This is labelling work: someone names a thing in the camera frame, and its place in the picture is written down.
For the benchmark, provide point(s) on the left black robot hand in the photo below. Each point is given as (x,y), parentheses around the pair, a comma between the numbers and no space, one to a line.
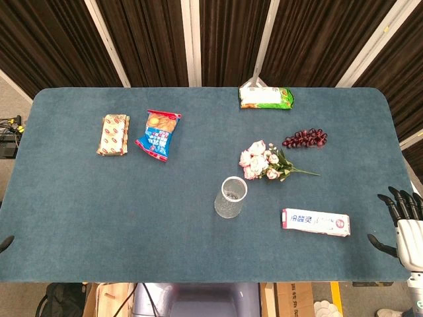
(6,242)

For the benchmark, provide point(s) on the blue and red snack bag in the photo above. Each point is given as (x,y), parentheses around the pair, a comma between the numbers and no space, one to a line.
(158,135)

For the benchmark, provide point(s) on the brown cardboard box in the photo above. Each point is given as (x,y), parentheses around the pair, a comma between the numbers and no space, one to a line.
(291,298)

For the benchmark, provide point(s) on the black bag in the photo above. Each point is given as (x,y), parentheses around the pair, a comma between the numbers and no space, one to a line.
(62,298)

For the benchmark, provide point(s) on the blue felt table cloth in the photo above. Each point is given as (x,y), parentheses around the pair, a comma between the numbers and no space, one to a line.
(132,204)

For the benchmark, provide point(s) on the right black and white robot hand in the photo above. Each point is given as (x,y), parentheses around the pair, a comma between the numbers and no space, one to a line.
(409,237)

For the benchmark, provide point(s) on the dark brown pleated curtain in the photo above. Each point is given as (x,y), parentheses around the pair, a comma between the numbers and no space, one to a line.
(152,39)

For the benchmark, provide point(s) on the dark red grape bunch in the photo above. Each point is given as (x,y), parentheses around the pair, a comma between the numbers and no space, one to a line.
(305,138)

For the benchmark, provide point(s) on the light wooden board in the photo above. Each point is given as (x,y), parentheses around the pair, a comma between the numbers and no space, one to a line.
(109,298)

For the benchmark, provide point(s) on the white frame post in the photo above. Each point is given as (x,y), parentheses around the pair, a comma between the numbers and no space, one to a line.
(191,43)
(370,46)
(109,46)
(267,36)

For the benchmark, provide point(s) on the white and pink toothpaste box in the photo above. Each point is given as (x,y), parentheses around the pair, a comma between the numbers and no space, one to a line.
(314,223)

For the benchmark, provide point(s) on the pink artificial flower bouquet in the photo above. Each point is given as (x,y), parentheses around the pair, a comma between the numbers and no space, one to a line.
(257,162)

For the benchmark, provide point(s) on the blue-grey robot torso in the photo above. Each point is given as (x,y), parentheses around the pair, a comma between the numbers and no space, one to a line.
(205,300)

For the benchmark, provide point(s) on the gold biscuit packet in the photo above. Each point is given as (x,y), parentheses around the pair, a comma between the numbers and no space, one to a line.
(113,135)

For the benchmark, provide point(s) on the clear textured glass vase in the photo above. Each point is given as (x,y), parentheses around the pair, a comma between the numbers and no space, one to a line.
(231,201)

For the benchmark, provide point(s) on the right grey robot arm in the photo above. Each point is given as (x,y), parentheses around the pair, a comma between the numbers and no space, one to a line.
(417,292)

